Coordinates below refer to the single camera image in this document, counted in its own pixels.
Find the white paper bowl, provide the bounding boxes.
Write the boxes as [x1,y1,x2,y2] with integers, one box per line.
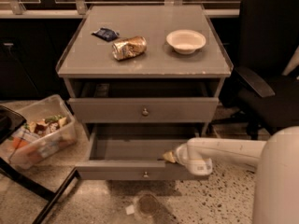
[166,30,206,55]

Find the grey drawer cabinet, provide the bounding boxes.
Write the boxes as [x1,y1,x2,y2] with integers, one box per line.
[58,6,232,136]

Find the black table stand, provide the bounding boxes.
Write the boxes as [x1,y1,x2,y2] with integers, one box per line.
[0,105,79,224]

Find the clear plastic storage bin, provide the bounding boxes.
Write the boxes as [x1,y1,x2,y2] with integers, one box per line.
[0,95,77,169]

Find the crushed gold chip bag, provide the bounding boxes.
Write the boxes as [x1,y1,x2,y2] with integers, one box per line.
[112,35,147,61]

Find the black office chair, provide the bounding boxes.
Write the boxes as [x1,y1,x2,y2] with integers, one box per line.
[220,0,299,140]

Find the grey top drawer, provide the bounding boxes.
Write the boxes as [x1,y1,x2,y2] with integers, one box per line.
[69,81,218,123]

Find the snack items in bin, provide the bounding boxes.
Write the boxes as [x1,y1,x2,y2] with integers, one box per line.
[12,115,68,149]

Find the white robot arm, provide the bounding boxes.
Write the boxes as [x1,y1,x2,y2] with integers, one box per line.
[163,126,299,224]

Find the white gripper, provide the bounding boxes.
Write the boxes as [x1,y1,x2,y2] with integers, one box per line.
[163,138,213,175]

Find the blue snack packet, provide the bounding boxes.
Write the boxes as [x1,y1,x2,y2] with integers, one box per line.
[92,27,119,42]

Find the dark object in top drawer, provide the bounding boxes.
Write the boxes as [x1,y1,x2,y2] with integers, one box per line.
[94,83,109,98]

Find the grey drawer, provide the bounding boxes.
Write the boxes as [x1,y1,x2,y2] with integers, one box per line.
[77,123,199,181]
[69,81,218,123]

